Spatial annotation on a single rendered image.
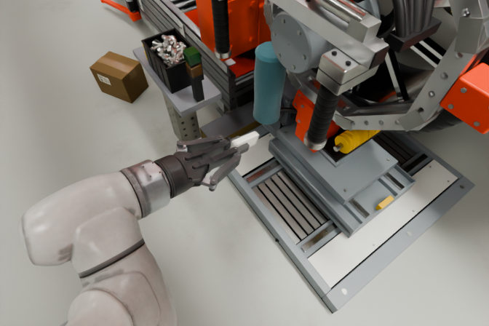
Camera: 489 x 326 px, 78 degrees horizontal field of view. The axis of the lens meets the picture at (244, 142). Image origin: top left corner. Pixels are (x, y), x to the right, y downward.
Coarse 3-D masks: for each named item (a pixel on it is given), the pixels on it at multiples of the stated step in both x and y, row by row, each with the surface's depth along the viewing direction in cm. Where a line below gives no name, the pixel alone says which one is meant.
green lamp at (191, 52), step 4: (188, 48) 93; (192, 48) 93; (184, 52) 92; (188, 52) 92; (192, 52) 92; (196, 52) 92; (184, 56) 94; (188, 56) 91; (192, 56) 91; (196, 56) 92; (188, 60) 92; (192, 60) 93; (196, 60) 94; (200, 60) 95; (188, 64) 94; (192, 64) 94
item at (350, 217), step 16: (272, 144) 132; (288, 160) 127; (304, 176) 125; (384, 176) 122; (400, 176) 125; (320, 192) 121; (368, 192) 121; (384, 192) 121; (400, 192) 118; (336, 208) 117; (352, 208) 114; (368, 208) 117; (384, 208) 118; (336, 224) 118; (352, 224) 113
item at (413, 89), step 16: (448, 0) 57; (384, 16) 74; (384, 32) 74; (416, 48) 67; (432, 48) 64; (384, 64) 95; (400, 64) 95; (432, 64) 65; (368, 80) 91; (384, 80) 90; (400, 80) 75; (416, 80) 85; (352, 96) 87; (368, 96) 85; (384, 96) 82; (400, 96) 76; (416, 96) 72
